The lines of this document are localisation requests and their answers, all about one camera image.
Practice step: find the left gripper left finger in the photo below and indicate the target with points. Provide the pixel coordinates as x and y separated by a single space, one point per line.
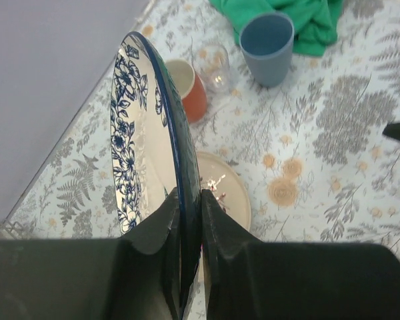
135 276

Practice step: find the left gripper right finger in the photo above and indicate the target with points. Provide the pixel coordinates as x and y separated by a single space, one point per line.
246 278

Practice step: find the beige pink rimmed plate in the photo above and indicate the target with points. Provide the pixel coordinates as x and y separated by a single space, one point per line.
227 187

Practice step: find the dark patterned plate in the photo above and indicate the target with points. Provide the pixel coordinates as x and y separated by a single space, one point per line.
152 149

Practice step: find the light blue cup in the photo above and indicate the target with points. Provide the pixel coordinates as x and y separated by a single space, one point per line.
266 42

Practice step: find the orange mug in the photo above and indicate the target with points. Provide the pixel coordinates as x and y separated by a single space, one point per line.
189 87

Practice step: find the clear plastic glass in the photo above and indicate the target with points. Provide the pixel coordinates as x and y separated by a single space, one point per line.
214 67

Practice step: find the floral table mat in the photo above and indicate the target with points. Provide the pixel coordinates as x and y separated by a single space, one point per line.
302 185

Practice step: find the green cloth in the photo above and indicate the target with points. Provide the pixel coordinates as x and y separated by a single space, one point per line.
314 21

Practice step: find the metal wire dish rack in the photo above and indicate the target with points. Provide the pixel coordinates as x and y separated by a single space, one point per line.
9 230

